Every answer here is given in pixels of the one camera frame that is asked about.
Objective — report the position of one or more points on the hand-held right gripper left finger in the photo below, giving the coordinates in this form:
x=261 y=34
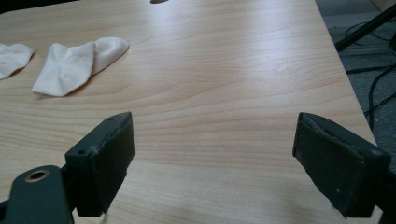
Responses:
x=102 y=161

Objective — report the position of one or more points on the white sock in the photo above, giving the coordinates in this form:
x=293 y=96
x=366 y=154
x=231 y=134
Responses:
x=11 y=59

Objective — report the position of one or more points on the beige cloth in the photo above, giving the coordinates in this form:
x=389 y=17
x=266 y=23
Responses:
x=68 y=67

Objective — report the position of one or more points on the black metal stand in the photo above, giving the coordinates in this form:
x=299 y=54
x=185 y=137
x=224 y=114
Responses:
x=364 y=28

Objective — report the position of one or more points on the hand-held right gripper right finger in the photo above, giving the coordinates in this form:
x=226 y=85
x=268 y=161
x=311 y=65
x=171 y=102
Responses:
x=336 y=161

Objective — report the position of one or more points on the round dark table grommet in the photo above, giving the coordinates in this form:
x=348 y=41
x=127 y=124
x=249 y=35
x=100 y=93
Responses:
x=158 y=1

